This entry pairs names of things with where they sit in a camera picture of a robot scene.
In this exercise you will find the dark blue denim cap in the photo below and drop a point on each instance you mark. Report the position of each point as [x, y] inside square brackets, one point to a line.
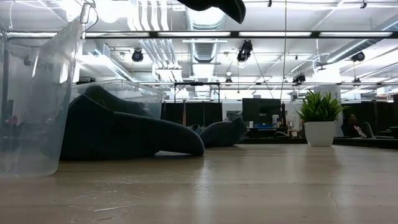
[224, 133]
[124, 137]

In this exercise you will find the black ceiling camera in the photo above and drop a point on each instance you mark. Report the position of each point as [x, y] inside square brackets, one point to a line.
[244, 50]

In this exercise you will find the black aluminium table frame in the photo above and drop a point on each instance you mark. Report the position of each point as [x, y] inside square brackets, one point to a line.
[280, 141]

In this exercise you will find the black overhead crossbar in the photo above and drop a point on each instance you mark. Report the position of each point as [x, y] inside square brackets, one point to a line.
[234, 34]

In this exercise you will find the dark garment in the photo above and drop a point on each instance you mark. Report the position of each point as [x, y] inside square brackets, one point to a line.
[102, 99]

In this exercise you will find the black partition panels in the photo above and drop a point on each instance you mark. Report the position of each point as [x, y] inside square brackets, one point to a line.
[174, 115]

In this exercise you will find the black ceiling lamp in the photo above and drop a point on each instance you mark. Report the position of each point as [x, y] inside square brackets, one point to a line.
[137, 55]
[299, 77]
[358, 56]

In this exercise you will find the clear plastic bin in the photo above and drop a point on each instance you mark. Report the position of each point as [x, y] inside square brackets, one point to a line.
[46, 93]
[149, 96]

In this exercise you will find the slate grey cap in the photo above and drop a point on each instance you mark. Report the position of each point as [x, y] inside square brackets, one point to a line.
[230, 7]

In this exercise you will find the silver air duct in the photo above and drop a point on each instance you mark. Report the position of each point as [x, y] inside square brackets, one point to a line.
[203, 51]

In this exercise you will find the person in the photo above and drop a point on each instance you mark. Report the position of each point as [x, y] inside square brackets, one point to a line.
[351, 124]

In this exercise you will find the green plant in white pot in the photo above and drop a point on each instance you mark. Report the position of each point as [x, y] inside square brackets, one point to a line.
[320, 133]

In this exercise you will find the black metal rack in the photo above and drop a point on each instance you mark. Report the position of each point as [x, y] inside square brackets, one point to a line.
[196, 83]

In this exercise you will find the black computer monitor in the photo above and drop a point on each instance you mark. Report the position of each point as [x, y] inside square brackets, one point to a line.
[261, 112]

